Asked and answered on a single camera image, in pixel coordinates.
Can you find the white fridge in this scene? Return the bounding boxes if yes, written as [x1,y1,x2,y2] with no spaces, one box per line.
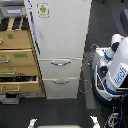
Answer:
[24,0,92,99]

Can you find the android sticker on fridge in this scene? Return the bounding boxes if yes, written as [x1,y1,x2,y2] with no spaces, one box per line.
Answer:
[37,3,49,17]

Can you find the wooden drawer cabinet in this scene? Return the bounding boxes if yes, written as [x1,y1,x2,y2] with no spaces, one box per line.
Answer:
[0,17,45,97]

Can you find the white and blue robot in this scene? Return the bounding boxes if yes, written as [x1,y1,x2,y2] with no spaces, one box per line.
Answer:
[92,34,128,106]

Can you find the grey box on cabinet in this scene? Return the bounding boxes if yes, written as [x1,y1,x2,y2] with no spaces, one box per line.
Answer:
[1,6,26,17]

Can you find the upper fridge drawer handle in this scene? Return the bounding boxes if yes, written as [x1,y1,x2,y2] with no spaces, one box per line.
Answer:
[50,61,71,66]

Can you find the fridge drawer handle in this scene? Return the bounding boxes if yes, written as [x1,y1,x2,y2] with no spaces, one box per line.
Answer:
[52,79,70,84]
[50,61,71,66]

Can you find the lower fridge drawer handle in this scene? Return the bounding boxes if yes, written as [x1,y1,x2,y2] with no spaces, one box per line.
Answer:
[52,79,70,84]

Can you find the coiled cable on floor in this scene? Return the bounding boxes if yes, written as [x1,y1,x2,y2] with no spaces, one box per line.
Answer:
[78,43,100,94]

